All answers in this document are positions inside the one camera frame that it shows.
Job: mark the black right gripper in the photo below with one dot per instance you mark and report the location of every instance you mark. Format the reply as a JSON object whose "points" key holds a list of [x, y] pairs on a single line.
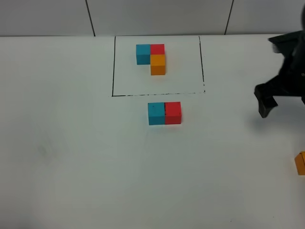
{"points": [[290, 80]]}

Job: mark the template red block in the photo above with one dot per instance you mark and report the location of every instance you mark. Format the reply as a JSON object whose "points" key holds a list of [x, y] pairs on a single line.
{"points": [[157, 49]]}

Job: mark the template blue block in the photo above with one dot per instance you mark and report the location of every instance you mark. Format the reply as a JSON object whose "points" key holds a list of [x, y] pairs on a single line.
{"points": [[143, 54]]}

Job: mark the template orange block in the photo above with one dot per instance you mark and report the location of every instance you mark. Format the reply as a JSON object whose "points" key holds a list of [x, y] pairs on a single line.
{"points": [[158, 64]]}

